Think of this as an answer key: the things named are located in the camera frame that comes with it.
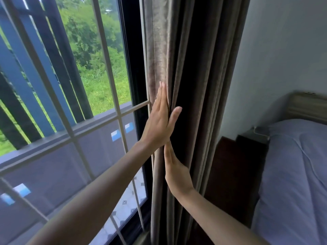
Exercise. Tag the person's right forearm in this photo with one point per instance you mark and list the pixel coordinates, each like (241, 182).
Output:
(217, 221)

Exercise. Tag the green trees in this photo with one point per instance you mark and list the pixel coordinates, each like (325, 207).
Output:
(86, 40)

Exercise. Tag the blue slatted balcony screen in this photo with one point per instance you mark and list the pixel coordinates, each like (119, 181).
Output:
(55, 61)

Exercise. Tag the white window grille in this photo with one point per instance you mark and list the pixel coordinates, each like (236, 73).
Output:
(106, 50)

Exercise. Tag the person's left hand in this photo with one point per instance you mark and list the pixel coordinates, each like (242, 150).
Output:
(158, 125)

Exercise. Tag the black window frame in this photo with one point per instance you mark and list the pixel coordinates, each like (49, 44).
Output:
(131, 48)

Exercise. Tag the person's right fingers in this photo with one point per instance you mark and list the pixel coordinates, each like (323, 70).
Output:
(169, 153)

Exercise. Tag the dark brown wooden cabinet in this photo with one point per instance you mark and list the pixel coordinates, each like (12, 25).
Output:
(224, 170)

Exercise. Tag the person's left forearm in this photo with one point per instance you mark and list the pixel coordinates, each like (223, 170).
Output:
(102, 199)

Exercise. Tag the lavender quilt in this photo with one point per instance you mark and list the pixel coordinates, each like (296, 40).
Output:
(293, 181)

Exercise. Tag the dark nightstand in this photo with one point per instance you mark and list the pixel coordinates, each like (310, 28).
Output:
(251, 150)

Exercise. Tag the brown grey curtain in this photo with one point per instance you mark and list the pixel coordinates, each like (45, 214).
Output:
(194, 61)

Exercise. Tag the person's right hand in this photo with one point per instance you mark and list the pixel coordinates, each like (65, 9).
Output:
(177, 176)

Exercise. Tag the person's left thumb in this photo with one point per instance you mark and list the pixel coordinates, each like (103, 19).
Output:
(175, 119)

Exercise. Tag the light wooden headboard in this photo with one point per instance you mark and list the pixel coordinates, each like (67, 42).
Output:
(306, 105)

